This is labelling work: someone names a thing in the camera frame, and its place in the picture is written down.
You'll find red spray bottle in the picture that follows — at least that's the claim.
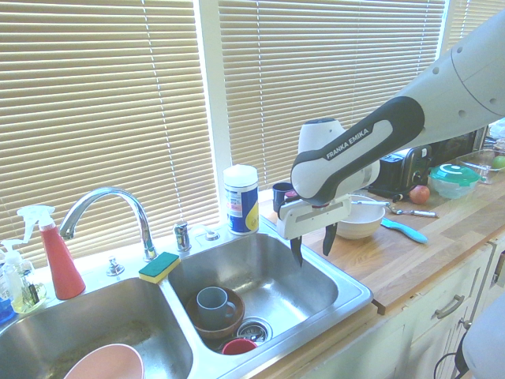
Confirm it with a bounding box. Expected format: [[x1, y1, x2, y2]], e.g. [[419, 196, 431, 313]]
[[16, 205, 87, 302]]

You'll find red cup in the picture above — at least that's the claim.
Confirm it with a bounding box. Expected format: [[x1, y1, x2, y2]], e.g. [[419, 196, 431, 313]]
[[221, 337, 259, 357]]

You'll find white wipes canister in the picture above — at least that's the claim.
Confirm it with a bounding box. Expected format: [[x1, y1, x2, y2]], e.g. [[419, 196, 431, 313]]
[[223, 163, 260, 237]]

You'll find clear glass dish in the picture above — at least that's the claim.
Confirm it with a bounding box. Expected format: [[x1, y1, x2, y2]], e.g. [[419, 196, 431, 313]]
[[458, 147, 505, 185]]

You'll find chrome curved faucet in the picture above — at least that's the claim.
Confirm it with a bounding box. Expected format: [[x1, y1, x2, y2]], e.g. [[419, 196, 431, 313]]
[[58, 186, 159, 263]]

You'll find blue liquid spray bottle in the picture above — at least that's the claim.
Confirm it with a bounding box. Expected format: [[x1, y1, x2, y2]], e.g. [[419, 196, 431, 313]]
[[0, 238, 24, 325]]

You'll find black microwave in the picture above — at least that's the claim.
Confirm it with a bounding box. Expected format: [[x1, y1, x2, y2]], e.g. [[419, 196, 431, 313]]
[[427, 125, 491, 167]]

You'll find white ceramic bowl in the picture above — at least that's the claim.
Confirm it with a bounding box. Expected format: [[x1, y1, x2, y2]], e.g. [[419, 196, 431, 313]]
[[335, 193, 387, 241]]

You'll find black cable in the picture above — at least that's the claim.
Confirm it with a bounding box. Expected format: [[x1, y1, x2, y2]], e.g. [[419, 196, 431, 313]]
[[432, 339, 469, 379]]

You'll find white handled table knife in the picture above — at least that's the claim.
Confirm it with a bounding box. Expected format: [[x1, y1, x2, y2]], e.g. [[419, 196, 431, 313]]
[[350, 199, 440, 220]]

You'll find black toaster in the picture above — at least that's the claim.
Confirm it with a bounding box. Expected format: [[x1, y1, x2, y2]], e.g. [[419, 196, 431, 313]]
[[369, 144, 434, 195]]

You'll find yellow and green sponge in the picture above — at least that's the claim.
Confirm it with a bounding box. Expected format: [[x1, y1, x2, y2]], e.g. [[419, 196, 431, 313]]
[[137, 251, 182, 285]]

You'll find narrow beige window blind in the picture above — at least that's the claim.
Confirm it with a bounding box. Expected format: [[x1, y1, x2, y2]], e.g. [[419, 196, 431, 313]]
[[449, 0, 505, 51]]

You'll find turquoise brush handle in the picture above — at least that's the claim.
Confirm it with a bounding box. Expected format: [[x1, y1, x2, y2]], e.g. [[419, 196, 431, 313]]
[[380, 217, 430, 245]]

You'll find metal cabinet handle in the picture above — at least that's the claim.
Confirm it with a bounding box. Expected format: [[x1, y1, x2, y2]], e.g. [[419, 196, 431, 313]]
[[434, 293, 466, 321]]

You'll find pink bowl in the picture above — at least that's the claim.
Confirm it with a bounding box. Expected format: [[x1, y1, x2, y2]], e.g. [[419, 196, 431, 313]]
[[62, 343, 145, 379]]

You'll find grey mug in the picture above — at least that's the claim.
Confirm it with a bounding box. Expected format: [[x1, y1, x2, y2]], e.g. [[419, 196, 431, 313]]
[[196, 286, 238, 330]]

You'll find stainless steel double sink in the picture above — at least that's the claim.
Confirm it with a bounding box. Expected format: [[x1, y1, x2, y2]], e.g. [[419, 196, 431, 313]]
[[0, 224, 374, 379]]

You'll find brown wooden bowl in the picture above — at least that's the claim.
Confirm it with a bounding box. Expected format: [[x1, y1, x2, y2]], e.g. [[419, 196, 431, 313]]
[[185, 287, 246, 343]]

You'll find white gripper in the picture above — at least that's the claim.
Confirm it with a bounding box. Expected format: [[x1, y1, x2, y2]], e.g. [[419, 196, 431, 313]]
[[275, 194, 353, 270]]

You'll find clear yellow soap bottle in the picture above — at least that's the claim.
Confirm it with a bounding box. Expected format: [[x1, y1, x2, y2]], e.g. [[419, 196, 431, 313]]
[[5, 252, 49, 315]]

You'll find dark mug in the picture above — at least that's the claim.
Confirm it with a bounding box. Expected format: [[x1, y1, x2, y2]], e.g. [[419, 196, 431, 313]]
[[271, 182, 295, 215]]

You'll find teal lidded plastic container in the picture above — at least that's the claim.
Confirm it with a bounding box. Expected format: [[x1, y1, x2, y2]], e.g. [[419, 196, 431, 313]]
[[428, 162, 488, 200]]

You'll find small chrome faucet knob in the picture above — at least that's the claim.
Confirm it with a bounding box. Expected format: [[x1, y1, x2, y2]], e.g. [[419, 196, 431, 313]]
[[106, 255, 125, 277]]

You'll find wide beige window blind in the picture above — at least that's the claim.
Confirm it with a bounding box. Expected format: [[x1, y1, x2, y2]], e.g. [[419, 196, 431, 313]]
[[218, 0, 447, 193], [0, 0, 211, 272]]

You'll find red apple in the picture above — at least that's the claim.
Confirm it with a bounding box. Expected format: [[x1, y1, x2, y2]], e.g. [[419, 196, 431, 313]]
[[408, 184, 432, 205]]

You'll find metal sink drain strainer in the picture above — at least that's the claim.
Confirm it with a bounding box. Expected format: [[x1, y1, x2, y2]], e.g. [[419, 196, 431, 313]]
[[236, 317, 274, 343]]

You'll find cream kitchen cabinet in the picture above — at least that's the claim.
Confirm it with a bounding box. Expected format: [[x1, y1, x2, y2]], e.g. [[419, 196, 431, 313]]
[[275, 232, 505, 379]]

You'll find grey rounded robot base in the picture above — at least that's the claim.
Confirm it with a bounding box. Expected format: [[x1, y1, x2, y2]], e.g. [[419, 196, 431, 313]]
[[459, 298, 505, 379]]

